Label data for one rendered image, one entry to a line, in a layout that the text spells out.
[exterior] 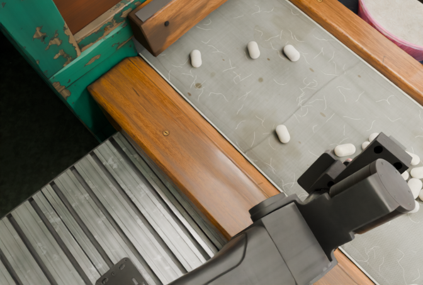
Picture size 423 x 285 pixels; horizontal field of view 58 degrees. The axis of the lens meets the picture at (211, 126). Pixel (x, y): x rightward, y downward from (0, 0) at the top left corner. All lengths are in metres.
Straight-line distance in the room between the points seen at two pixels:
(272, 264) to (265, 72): 0.45
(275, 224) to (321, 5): 0.53
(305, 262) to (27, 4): 0.43
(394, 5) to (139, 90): 0.55
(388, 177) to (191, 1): 0.43
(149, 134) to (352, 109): 0.37
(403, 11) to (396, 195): 0.55
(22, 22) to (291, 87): 0.45
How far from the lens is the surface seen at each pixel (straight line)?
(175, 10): 0.66
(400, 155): 0.45
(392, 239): 0.69
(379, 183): 0.38
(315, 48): 0.77
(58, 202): 0.76
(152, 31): 0.65
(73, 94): 0.71
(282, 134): 0.66
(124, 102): 0.68
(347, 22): 0.79
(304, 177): 0.53
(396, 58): 0.78
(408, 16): 0.89
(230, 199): 0.61
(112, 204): 0.73
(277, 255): 0.35
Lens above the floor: 1.37
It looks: 69 degrees down
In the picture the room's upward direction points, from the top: 1 degrees clockwise
